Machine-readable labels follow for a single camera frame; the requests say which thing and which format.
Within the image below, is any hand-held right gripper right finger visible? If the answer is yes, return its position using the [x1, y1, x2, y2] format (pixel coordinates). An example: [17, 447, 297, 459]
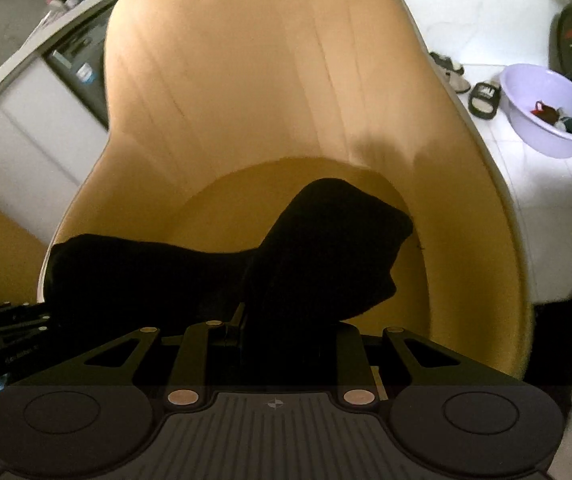
[335, 321, 498, 407]

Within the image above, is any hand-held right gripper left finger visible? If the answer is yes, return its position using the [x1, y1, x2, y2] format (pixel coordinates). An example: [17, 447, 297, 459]
[72, 302, 247, 407]

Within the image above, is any black garment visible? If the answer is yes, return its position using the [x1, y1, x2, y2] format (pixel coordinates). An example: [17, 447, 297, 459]
[43, 177, 415, 333]

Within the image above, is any white cabinet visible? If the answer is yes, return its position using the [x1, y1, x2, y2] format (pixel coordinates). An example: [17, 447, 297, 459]
[0, 0, 129, 248]

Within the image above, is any tan upholstered chair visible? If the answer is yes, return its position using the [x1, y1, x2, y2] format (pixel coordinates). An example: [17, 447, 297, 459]
[38, 0, 534, 381]

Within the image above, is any dark built-in appliance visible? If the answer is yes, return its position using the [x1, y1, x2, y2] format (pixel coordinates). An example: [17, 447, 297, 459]
[44, 7, 114, 128]

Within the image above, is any black slipper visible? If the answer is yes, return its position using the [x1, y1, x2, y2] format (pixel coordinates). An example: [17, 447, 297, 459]
[467, 80, 503, 121]

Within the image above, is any purple plastic basin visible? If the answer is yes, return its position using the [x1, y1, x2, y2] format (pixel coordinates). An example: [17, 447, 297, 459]
[498, 63, 572, 160]

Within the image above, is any red cloth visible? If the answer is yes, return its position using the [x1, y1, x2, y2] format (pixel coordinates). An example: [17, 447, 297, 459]
[532, 101, 561, 125]

